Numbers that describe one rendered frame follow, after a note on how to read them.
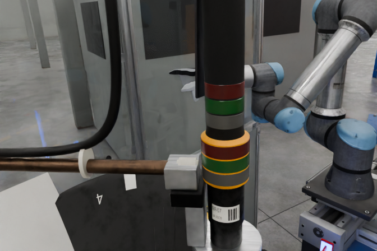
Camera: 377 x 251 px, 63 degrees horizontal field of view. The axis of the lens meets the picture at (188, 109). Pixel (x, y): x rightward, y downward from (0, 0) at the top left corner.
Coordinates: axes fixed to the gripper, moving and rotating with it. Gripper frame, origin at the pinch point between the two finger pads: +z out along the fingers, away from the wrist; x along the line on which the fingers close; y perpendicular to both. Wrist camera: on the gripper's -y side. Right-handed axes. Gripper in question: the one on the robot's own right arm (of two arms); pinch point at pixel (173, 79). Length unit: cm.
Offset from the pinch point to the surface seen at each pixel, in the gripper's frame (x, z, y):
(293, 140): 190, -188, 174
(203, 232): -64, 12, -9
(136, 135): 13.8, 11.7, 25.6
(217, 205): -64, 10, -13
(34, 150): -56, 26, -16
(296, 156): 156, -170, 169
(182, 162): -61, 13, -16
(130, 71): 17.2, 11.0, 2.3
